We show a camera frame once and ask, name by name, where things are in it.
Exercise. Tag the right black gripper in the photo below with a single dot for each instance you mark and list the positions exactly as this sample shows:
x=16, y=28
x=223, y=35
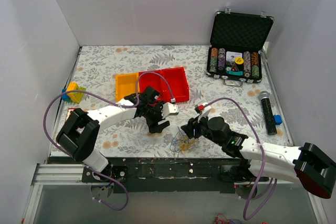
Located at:
x=195, y=127

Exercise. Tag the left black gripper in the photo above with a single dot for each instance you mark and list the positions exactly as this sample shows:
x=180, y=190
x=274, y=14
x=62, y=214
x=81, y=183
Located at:
x=154, y=118

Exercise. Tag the red plastic bin tray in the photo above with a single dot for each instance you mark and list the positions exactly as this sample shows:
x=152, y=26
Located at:
x=176, y=79

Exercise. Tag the yellow plastic bin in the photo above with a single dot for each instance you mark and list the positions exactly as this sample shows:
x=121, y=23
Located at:
x=125, y=85

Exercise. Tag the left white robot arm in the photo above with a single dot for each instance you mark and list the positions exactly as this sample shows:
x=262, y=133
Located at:
x=79, y=133

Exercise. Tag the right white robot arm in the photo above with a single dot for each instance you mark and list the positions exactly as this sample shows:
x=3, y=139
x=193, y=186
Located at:
x=308, y=165

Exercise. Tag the black microphone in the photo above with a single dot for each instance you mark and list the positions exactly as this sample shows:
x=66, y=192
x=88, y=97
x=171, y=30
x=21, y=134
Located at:
x=268, y=115

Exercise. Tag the yellow green toy block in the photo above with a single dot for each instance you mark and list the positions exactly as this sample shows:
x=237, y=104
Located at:
x=74, y=93

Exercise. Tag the small blue block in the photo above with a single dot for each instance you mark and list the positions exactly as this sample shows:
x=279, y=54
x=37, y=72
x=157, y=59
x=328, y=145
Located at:
x=278, y=119

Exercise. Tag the red white window block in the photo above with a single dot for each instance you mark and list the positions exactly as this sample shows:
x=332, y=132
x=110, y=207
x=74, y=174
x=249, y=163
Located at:
x=69, y=111

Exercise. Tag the blue toy block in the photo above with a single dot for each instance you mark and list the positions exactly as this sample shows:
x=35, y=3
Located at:
x=65, y=97

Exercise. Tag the black poker chip case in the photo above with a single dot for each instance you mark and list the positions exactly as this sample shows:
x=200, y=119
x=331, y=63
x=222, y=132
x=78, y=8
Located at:
x=235, y=45

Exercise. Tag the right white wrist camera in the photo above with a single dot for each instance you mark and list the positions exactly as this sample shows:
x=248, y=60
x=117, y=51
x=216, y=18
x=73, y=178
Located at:
x=203, y=109

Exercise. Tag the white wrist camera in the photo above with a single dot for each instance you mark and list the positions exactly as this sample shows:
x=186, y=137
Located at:
x=169, y=109
x=203, y=109

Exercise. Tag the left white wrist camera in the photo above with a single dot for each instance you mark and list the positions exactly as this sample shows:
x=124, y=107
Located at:
x=169, y=109

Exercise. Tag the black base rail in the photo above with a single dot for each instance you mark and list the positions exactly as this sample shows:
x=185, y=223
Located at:
x=178, y=174

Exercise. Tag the aluminium frame rail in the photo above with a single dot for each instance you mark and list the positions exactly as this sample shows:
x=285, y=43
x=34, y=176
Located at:
x=57, y=174

